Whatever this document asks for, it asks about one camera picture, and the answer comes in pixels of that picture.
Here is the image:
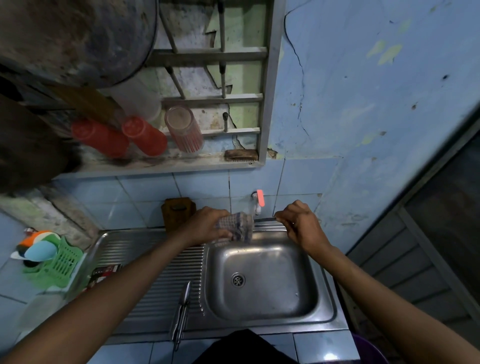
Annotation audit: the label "large dark brown wok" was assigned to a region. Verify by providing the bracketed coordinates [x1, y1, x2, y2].
[0, 93, 82, 194]

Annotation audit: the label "dark round hanging pan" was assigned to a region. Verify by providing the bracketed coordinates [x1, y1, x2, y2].
[0, 0, 159, 89]

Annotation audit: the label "person's right hand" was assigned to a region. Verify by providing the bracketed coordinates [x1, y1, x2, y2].
[274, 199, 333, 258]

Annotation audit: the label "checked dishcloth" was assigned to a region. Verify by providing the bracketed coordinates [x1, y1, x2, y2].
[211, 211, 255, 247]

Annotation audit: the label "white faucet orange handle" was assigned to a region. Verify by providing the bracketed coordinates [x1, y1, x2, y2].
[251, 189, 266, 216]

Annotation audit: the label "red plastic cup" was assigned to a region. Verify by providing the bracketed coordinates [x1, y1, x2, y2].
[71, 119, 130, 158]
[121, 116, 169, 157]

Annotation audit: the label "person's black clothing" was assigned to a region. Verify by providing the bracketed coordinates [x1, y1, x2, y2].
[192, 329, 299, 364]

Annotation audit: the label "orange plastic utensil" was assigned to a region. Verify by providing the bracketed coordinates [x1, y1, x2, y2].
[17, 230, 53, 248]

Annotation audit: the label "white plastic cup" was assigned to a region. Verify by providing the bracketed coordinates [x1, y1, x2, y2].
[101, 73, 163, 123]

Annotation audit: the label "person's right forearm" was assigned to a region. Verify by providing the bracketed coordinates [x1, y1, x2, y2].
[318, 247, 480, 364]

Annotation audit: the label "purple plastic basket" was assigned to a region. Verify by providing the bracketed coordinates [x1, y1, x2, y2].
[352, 333, 389, 364]

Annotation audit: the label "wooden scrub brush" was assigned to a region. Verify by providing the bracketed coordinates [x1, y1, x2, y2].
[224, 149, 260, 163]

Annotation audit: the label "red striped drinking glass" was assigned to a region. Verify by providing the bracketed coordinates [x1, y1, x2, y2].
[164, 105, 205, 154]

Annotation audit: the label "knives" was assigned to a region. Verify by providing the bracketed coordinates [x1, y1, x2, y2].
[172, 281, 192, 352]

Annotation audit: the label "grey slatted wooden door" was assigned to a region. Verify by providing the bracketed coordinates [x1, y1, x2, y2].
[337, 119, 480, 357]

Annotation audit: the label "red black sachet pack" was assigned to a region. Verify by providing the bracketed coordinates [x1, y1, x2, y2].
[86, 263, 124, 290]

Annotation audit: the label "light blue plastic scoop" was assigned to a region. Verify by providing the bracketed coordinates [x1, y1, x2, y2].
[23, 240, 58, 263]

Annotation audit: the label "green plastic basket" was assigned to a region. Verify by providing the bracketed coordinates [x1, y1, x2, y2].
[22, 236, 84, 289]

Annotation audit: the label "clear plastic container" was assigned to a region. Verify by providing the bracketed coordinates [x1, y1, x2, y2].
[18, 294, 67, 331]

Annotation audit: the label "stainless steel sink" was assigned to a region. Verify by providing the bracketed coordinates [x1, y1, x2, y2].
[65, 217, 350, 344]

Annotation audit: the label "person's left forearm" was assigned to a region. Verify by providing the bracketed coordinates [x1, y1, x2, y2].
[0, 234, 196, 364]

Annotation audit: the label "yellow plastic cup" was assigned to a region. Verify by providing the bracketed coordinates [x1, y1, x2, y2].
[48, 84, 121, 127]

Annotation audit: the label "person's left hand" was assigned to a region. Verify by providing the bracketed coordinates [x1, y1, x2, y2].
[183, 206, 233, 248]

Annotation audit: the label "small wooden cutting board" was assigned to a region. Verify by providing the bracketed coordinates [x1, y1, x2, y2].
[161, 197, 197, 233]

